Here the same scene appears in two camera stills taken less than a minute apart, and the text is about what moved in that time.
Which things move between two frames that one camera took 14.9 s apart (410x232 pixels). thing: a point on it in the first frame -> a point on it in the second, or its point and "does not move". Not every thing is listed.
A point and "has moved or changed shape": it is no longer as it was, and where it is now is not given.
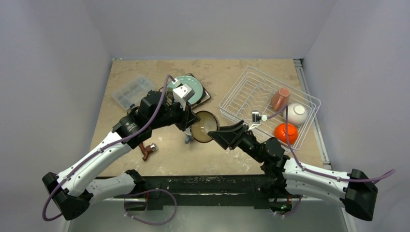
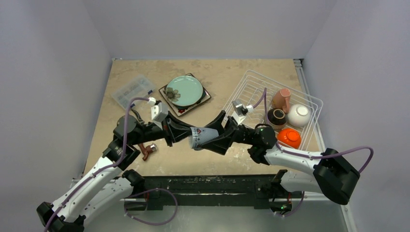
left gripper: [187, 117] -> [174, 130]
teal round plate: [193, 83] does not move
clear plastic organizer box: [133, 91] does not move
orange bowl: [280, 133] has moved or changed shape
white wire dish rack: [266, 105] does not move
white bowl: [297, 114] does not move
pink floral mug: [280, 98] has moved or changed shape
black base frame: [161, 192] does not move
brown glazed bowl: [208, 122] has moved or changed shape
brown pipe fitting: [149, 149] does not move
